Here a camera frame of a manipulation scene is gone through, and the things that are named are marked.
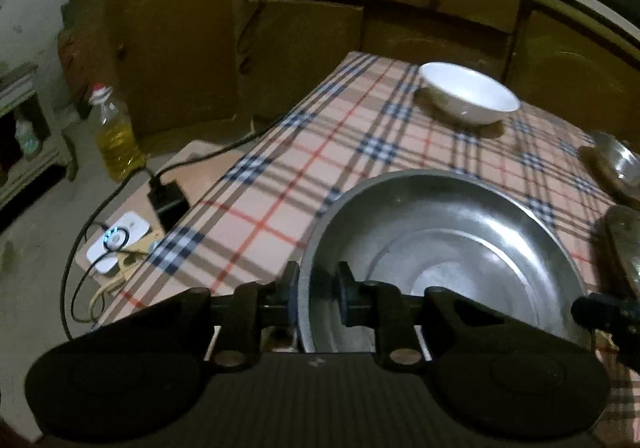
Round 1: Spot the wooden cabinet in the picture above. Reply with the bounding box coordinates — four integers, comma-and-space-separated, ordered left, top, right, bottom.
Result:
57, 0, 640, 163

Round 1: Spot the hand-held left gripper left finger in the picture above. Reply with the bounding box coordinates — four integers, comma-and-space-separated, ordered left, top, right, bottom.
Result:
145, 260, 303, 375

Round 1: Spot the small steel bowl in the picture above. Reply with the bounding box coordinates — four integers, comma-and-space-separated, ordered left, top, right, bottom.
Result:
590, 130, 640, 189

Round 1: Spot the large steel basin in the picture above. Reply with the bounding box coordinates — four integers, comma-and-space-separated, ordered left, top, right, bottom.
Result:
298, 169, 591, 354

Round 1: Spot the cooking oil bottle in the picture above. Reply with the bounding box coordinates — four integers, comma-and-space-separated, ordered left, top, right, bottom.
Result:
89, 82, 147, 182

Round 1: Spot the plaid tablecloth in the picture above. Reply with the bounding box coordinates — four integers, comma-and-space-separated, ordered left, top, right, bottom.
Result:
92, 52, 640, 448

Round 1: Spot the low wooden table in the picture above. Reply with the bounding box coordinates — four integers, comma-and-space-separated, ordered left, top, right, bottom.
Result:
65, 140, 251, 329

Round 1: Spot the beige cord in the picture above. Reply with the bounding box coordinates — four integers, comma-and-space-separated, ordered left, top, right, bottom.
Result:
90, 273, 127, 323

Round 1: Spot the black cable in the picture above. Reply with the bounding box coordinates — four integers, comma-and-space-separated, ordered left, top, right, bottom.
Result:
152, 125, 273, 183
61, 171, 156, 326

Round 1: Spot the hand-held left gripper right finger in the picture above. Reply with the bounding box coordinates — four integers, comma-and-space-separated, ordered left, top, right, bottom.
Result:
334, 260, 506, 372

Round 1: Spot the black power adapter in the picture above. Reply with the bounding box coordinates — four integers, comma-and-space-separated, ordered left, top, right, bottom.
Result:
147, 180, 191, 232

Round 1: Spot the low grey shelf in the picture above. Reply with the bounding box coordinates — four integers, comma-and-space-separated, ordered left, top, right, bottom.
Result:
0, 65, 78, 209

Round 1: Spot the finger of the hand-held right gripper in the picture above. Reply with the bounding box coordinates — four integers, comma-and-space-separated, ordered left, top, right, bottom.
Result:
571, 293, 640, 335

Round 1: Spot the white bowl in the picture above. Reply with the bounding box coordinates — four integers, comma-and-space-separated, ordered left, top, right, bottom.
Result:
419, 62, 522, 127

